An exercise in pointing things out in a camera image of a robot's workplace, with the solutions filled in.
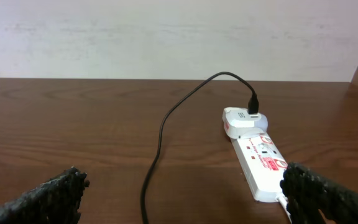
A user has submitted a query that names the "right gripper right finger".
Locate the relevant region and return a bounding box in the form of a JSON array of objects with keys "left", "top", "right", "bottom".
[{"left": 280, "top": 162, "right": 358, "bottom": 224}]

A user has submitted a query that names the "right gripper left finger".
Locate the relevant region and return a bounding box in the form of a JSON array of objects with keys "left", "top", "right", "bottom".
[{"left": 0, "top": 167, "right": 90, "bottom": 224}]

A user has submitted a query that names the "black charging cable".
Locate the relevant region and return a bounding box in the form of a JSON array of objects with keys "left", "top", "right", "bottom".
[{"left": 140, "top": 71, "right": 260, "bottom": 224}]

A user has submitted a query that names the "white USB charger adapter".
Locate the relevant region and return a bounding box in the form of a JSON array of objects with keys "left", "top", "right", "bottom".
[{"left": 222, "top": 107, "right": 268, "bottom": 139}]

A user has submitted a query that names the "white power strip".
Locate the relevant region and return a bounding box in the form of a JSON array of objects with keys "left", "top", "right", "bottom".
[{"left": 230, "top": 132, "right": 288, "bottom": 203}]

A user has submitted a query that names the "white power strip cord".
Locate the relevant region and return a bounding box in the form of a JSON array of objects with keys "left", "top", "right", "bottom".
[{"left": 275, "top": 194, "right": 293, "bottom": 224}]

